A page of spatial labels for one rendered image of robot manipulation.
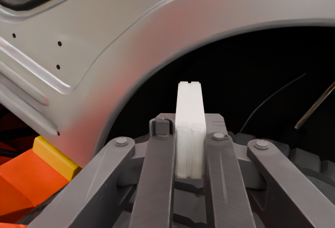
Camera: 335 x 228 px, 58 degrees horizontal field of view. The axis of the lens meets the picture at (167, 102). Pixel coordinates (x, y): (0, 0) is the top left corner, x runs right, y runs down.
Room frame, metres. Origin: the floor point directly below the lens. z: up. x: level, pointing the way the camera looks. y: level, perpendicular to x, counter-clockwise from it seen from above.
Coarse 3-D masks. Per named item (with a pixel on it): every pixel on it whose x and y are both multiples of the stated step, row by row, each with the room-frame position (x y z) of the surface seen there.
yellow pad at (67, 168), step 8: (40, 136) 0.55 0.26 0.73; (40, 144) 0.53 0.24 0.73; (48, 144) 0.54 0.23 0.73; (40, 152) 0.53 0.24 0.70; (48, 152) 0.52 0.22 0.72; (56, 152) 0.53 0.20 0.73; (48, 160) 0.52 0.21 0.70; (56, 160) 0.52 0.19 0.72; (64, 160) 0.51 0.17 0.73; (56, 168) 0.51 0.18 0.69; (64, 168) 0.51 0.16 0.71; (72, 168) 0.50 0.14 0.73; (80, 168) 0.53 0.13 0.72; (64, 176) 0.51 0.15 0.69; (72, 176) 0.50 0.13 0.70
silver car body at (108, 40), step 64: (0, 0) 0.64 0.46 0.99; (64, 0) 0.59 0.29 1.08; (128, 0) 0.53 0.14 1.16; (192, 0) 0.47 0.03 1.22; (256, 0) 0.45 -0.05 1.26; (320, 0) 0.43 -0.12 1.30; (0, 64) 0.57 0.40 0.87; (64, 64) 0.56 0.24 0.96; (128, 64) 0.49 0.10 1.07; (64, 128) 0.52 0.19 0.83
